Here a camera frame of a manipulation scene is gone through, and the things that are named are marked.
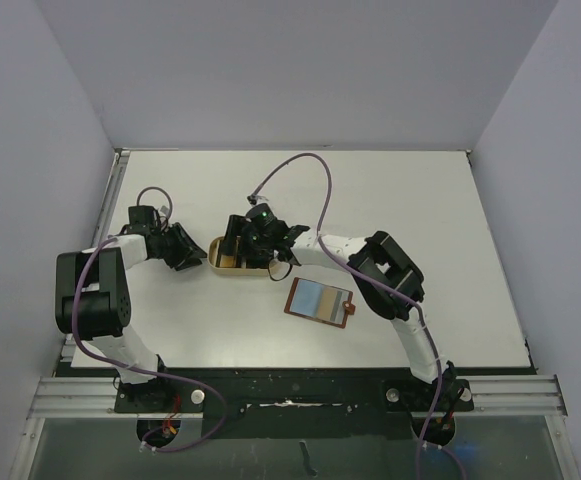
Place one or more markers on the brown leather card holder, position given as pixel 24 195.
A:
pixel 303 299

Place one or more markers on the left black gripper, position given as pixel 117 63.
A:
pixel 183 258

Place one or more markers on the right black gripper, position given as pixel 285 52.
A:
pixel 243 240

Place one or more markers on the aluminium frame rail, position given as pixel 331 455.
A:
pixel 89 398

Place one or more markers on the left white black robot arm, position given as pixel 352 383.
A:
pixel 93 304

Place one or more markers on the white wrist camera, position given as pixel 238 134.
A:
pixel 164 210
pixel 255 199

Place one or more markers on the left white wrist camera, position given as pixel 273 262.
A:
pixel 164 210

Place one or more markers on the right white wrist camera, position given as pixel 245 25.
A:
pixel 255 199

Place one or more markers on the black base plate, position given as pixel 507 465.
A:
pixel 284 423

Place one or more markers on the beige oval tray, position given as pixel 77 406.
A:
pixel 253 272

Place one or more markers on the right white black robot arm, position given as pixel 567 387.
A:
pixel 388 280

